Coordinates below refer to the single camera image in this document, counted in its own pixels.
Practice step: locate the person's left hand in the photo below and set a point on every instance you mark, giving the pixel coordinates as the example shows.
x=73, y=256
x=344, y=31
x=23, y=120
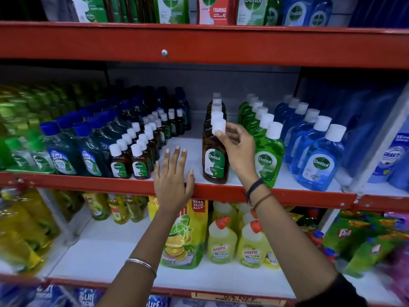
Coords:
x=172, y=188

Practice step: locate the person's right hand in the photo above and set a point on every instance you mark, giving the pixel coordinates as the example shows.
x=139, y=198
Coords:
x=241, y=156

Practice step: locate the person's left thumb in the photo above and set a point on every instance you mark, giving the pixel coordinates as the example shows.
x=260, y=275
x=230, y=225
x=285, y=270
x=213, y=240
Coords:
x=191, y=181

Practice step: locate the person's left middle finger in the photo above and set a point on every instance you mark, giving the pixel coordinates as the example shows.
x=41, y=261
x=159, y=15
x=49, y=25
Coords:
x=175, y=162

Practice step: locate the person's right thumb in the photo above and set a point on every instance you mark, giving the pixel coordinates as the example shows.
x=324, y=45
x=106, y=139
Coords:
x=222, y=143

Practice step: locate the brown antiseptic bottle white cap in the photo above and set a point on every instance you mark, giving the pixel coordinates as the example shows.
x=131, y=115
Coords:
x=214, y=164

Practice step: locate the person's right forearm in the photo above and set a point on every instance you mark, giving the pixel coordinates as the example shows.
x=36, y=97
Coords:
x=287, y=239

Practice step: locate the person's left forearm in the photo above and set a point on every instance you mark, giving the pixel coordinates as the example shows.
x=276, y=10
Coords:
x=143, y=249

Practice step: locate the group of small brown bottles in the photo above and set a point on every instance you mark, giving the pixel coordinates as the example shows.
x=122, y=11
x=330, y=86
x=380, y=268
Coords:
x=140, y=164

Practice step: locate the row of large brown bottles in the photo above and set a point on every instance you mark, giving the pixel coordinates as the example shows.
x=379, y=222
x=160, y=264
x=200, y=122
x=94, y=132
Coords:
x=217, y=108

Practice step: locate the yellow toilet cleaner bottle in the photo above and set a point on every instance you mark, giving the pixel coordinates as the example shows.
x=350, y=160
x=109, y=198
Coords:
x=244, y=214
x=223, y=209
x=222, y=249
x=252, y=252

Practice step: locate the small yellow bottle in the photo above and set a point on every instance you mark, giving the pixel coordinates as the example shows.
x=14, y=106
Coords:
x=152, y=207

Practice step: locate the row of green liquid bottles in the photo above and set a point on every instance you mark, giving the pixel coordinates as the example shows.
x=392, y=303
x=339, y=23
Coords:
x=269, y=158

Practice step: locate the black wrist band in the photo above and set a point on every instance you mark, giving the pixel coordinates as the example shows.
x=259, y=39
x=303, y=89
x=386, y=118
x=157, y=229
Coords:
x=255, y=187

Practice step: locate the green yellow lemon pouch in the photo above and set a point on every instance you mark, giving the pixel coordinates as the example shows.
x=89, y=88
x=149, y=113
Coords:
x=190, y=239

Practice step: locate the yellow dish liquid bottle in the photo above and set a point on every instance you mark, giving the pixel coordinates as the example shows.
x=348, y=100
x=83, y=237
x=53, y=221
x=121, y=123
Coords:
x=135, y=209
x=97, y=206
x=118, y=210

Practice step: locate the grey shelf back panel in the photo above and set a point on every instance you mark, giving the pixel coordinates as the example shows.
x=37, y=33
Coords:
x=223, y=79

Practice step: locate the brown thread wrist band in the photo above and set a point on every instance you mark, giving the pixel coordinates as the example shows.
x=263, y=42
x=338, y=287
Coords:
x=263, y=198

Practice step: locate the silver bangle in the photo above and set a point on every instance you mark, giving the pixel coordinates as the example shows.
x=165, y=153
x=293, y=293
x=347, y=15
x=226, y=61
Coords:
x=142, y=263

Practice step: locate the row of blue liquid bottles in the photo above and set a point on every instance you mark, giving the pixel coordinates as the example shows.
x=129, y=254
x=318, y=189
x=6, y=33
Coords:
x=319, y=164

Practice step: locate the group of blue-capped teal bottles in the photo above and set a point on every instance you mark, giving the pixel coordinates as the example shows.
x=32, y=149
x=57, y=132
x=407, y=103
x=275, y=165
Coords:
x=64, y=155

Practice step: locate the olive green dish liquid bottle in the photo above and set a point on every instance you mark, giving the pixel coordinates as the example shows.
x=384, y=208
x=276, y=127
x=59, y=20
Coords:
x=68, y=203

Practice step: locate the dark bottle red cap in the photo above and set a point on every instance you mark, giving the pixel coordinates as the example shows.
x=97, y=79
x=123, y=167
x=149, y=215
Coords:
x=308, y=222

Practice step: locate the blue detergent packet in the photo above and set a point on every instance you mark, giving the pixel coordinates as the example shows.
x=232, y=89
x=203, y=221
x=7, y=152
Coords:
x=48, y=296
x=12, y=295
x=89, y=297
x=157, y=302

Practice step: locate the yellow price label strip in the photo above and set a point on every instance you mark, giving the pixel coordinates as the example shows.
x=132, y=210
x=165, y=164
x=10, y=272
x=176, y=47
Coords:
x=238, y=299

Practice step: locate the pink foaming refill pouch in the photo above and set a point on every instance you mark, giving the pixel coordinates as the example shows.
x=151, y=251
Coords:
x=214, y=12

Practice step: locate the red blue capped bottle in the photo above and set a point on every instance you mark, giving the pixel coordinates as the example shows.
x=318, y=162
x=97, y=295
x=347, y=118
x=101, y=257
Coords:
x=317, y=238
x=329, y=254

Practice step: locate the green white soap pouch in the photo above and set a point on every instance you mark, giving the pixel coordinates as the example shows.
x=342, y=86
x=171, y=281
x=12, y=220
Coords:
x=252, y=11

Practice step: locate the slim green bottle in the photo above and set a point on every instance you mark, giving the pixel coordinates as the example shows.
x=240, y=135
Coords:
x=273, y=15

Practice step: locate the blue bottle round label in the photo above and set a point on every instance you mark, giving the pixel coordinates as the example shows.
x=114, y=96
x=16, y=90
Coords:
x=321, y=15
x=297, y=12

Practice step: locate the green detergent packet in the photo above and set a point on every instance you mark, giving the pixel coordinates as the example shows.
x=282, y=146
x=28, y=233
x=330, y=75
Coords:
x=380, y=220
x=346, y=235
x=372, y=254

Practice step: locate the grey white shelf divider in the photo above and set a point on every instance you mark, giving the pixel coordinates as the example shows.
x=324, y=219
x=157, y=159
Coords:
x=377, y=147

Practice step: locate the dark bottles with green labels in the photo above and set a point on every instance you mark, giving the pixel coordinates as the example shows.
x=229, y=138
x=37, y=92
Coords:
x=127, y=9

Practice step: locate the group of lime green bottles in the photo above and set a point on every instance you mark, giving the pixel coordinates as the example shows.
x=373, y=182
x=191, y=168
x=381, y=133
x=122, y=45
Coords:
x=19, y=124

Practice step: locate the blue white detergent pouch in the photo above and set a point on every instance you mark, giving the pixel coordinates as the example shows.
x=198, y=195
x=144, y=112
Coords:
x=402, y=177
x=387, y=156

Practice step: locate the group of yellow bottles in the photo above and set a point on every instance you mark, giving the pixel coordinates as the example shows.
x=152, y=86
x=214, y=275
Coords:
x=22, y=226

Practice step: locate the white green refill pouch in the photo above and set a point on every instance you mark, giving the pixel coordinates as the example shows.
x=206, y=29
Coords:
x=89, y=11

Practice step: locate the black sleeve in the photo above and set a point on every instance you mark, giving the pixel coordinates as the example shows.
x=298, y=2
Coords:
x=335, y=295

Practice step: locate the grey packet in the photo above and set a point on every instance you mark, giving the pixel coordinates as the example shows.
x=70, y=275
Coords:
x=56, y=7

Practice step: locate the stack of dark blue packets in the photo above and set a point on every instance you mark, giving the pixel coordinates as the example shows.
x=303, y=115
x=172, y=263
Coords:
x=377, y=12

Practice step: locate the purple packets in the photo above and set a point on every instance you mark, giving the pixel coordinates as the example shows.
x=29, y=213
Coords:
x=401, y=271

